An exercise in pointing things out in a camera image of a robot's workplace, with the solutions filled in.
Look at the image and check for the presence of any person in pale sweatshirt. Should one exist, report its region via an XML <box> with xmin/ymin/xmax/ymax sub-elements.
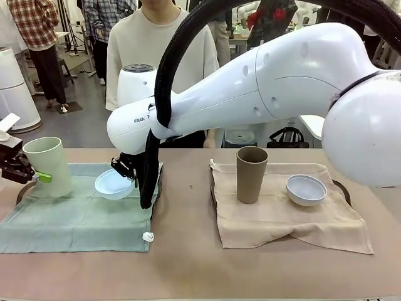
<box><xmin>105</xmin><ymin>0</ymin><xmax>221</xmax><ymax>149</ymax></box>

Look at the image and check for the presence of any bystander in blue plaid shirt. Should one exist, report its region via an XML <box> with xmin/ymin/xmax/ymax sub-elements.
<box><xmin>82</xmin><ymin>0</ymin><xmax>111</xmax><ymax>86</ymax></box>

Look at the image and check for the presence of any light blue bowl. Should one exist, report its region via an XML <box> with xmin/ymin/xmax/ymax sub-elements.
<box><xmin>94</xmin><ymin>169</ymin><xmax>135</xmax><ymax>201</ymax></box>

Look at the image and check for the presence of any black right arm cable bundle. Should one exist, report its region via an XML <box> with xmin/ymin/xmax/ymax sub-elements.
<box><xmin>138</xmin><ymin>0</ymin><xmax>401</xmax><ymax>210</ymax></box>

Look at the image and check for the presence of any black bag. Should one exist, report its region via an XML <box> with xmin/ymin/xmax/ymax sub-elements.
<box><xmin>267</xmin><ymin>126</ymin><xmax>310</xmax><ymax>149</ymax></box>

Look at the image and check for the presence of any green cloth mat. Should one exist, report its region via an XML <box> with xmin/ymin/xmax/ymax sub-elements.
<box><xmin>0</xmin><ymin>162</ymin><xmax>164</xmax><ymax>254</ymax></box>

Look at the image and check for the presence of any bystander in beige trousers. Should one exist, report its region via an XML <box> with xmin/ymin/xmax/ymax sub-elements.
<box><xmin>214</xmin><ymin>19</ymin><xmax>232</xmax><ymax>67</ymax></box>

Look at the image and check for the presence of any bystander in red plaid shirt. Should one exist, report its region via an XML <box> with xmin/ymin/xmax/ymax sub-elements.
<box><xmin>7</xmin><ymin>0</ymin><xmax>69</xmax><ymax>113</ymax></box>

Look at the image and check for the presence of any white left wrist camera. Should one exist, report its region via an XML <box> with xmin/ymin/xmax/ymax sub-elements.
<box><xmin>0</xmin><ymin>113</ymin><xmax>21</xmax><ymax>140</ymax></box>

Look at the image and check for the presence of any person's left hand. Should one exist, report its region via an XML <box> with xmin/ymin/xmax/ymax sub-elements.
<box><xmin>204</xmin><ymin>129</ymin><xmax>217</xmax><ymax>149</ymax></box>

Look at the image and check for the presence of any white bowl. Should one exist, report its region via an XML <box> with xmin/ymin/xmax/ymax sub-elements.
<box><xmin>285</xmin><ymin>174</ymin><xmax>328</xmax><ymax>208</ymax></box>

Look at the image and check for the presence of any beige cloth mat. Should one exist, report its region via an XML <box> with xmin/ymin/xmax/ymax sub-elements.
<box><xmin>209</xmin><ymin>158</ymin><xmax>375</xmax><ymax>256</ymax></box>

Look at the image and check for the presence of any white air purifier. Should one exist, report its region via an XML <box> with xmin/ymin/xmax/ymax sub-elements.
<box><xmin>0</xmin><ymin>46</ymin><xmax>42</xmax><ymax>130</ymax></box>

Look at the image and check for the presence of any pale green cup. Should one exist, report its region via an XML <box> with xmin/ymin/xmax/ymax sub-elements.
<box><xmin>22</xmin><ymin>136</ymin><xmax>73</xmax><ymax>199</ymax></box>

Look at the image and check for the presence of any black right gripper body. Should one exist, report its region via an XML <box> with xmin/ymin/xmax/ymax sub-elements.
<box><xmin>118</xmin><ymin>152</ymin><xmax>141</xmax><ymax>174</ymax></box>

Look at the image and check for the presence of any brown cup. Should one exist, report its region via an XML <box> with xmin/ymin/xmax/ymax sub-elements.
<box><xmin>236</xmin><ymin>146</ymin><xmax>269</xmax><ymax>206</ymax></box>

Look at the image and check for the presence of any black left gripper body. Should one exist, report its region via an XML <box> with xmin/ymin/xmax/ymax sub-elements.
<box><xmin>0</xmin><ymin>139</ymin><xmax>35</xmax><ymax>185</ymax></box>

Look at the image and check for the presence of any white side table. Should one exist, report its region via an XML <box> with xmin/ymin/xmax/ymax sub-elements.
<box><xmin>298</xmin><ymin>114</ymin><xmax>327</xmax><ymax>141</ymax></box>

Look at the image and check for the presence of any dark brown tray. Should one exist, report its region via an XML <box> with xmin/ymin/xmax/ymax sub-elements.
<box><xmin>210</xmin><ymin>177</ymin><xmax>354</xmax><ymax>218</ymax></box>
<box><xmin>16</xmin><ymin>162</ymin><xmax>165</xmax><ymax>221</ymax></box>

